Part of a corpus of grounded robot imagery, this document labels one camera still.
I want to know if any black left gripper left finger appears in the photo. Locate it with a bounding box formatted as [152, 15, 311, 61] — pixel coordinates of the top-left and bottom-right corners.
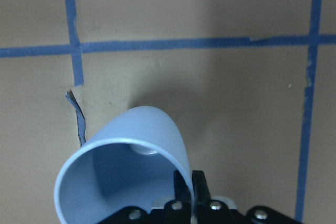
[173, 170, 193, 208]

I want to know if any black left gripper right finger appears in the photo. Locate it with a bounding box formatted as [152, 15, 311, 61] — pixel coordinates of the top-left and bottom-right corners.
[192, 170, 211, 207]

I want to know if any light blue plastic cup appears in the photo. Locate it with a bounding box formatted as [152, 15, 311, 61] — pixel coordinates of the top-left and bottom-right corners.
[54, 106, 195, 223]

